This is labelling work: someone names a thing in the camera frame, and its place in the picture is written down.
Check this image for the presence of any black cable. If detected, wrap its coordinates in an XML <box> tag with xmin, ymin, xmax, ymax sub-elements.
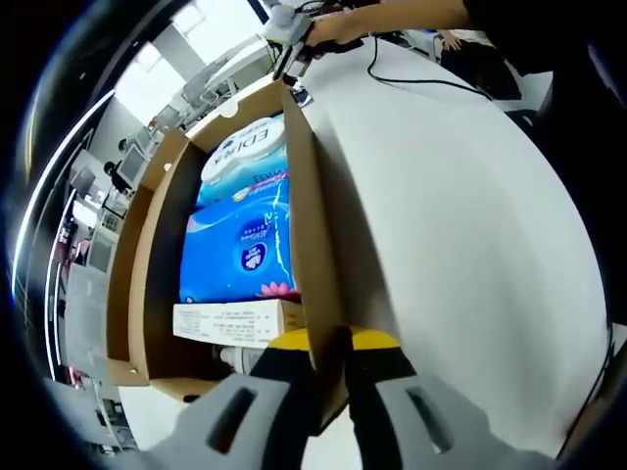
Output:
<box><xmin>366</xmin><ymin>36</ymin><xmax>492</xmax><ymax>100</ymax></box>
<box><xmin>557</xmin><ymin>332</ymin><xmax>619</xmax><ymax>457</ymax></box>

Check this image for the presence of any person's right hand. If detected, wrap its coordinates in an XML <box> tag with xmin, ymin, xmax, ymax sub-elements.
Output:
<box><xmin>303</xmin><ymin>17</ymin><xmax>367</xmax><ymax>49</ymax></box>

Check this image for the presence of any white blue wet wipes pack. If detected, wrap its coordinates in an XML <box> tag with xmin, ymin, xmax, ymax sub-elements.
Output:
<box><xmin>198</xmin><ymin>115</ymin><xmax>291</xmax><ymax>207</ymax></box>

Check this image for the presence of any white medicine box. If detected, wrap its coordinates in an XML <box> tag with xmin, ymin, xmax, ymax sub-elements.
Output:
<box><xmin>171</xmin><ymin>299</ymin><xmax>308</xmax><ymax>351</ymax></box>

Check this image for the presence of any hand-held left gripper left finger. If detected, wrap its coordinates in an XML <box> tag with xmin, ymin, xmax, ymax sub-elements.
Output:
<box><xmin>146</xmin><ymin>327</ymin><xmax>324</xmax><ymax>470</ymax></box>

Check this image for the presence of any blue soft tissue pack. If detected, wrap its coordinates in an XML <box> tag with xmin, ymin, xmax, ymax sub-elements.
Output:
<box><xmin>178</xmin><ymin>165</ymin><xmax>303</xmax><ymax>306</ymax></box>

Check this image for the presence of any brown cardboard shoe box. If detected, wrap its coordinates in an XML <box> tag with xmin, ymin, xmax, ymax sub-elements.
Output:
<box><xmin>105</xmin><ymin>79</ymin><xmax>404</xmax><ymax>437</ymax></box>

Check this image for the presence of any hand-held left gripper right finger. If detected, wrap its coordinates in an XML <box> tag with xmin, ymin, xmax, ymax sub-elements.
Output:
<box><xmin>341</xmin><ymin>326</ymin><xmax>558</xmax><ymax>470</ymax></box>

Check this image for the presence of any person's dark shirt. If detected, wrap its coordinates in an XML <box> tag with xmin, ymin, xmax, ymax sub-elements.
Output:
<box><xmin>462</xmin><ymin>0</ymin><xmax>627</xmax><ymax>163</ymax></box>

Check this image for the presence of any white spray bottle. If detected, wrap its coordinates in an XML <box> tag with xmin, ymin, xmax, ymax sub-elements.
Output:
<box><xmin>213</xmin><ymin>345</ymin><xmax>268</xmax><ymax>377</ymax></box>

